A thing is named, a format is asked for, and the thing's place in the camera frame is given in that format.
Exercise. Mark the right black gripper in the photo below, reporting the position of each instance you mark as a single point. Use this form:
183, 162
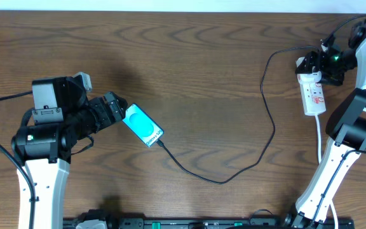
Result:
309, 59

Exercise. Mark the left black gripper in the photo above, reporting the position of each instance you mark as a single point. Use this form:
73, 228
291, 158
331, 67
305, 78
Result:
103, 119

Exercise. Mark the blue screen Galaxy smartphone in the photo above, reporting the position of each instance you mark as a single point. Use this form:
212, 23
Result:
142, 125

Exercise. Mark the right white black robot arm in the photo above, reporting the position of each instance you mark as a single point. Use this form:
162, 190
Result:
346, 127

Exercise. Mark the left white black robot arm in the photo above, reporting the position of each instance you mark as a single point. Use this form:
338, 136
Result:
62, 115

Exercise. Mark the white USB charger adapter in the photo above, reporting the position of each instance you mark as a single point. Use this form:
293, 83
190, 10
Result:
307, 79

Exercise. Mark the white power strip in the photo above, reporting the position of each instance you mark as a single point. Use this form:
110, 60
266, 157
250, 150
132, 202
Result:
312, 99

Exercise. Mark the black mounting rail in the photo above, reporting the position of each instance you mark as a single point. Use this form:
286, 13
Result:
259, 219

